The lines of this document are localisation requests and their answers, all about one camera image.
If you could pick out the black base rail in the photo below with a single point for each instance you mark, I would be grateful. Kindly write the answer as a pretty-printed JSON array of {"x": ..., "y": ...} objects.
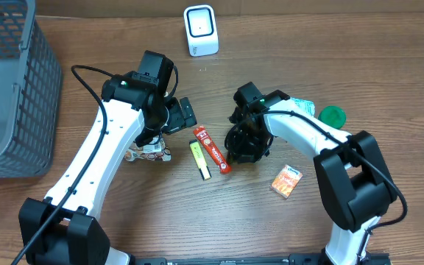
[{"x": 234, "y": 261}]

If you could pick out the white barcode scanner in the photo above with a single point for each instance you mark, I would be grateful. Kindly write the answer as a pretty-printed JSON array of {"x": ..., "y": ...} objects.
[{"x": 201, "y": 32}]

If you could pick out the green lid glass jar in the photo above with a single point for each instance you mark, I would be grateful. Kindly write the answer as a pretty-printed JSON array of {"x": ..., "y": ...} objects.
[{"x": 333, "y": 116}]

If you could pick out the brown cookie snack bag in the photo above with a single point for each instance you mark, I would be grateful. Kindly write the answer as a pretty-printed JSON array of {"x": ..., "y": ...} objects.
[{"x": 156, "y": 150}]

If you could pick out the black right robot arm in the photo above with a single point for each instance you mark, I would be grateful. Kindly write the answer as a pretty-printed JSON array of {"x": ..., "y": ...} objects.
[{"x": 355, "y": 185}]

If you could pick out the orange Kleenex tissue pack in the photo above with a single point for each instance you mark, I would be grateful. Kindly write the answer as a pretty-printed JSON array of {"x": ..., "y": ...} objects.
[{"x": 286, "y": 181}]

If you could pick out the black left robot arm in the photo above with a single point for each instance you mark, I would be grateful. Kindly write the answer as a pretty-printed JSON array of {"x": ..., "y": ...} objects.
[{"x": 134, "y": 108}]

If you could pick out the red snack bar wrapper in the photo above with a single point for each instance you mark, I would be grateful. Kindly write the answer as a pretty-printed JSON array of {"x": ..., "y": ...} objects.
[{"x": 212, "y": 149}]

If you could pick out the grey plastic mesh basket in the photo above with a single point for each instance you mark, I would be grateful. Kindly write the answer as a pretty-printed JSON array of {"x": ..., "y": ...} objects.
[{"x": 31, "y": 81}]

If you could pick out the yellow black marker pen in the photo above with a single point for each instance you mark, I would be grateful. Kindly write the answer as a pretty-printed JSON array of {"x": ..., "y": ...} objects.
[{"x": 200, "y": 159}]

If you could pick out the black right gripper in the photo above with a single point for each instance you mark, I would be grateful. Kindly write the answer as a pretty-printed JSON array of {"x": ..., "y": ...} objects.
[{"x": 245, "y": 143}]

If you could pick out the teal wet wipes pack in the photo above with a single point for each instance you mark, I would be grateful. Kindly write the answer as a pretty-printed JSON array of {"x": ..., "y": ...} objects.
[{"x": 305, "y": 105}]

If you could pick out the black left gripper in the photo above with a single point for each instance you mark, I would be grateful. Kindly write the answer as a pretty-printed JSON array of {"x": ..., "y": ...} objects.
[{"x": 182, "y": 115}]

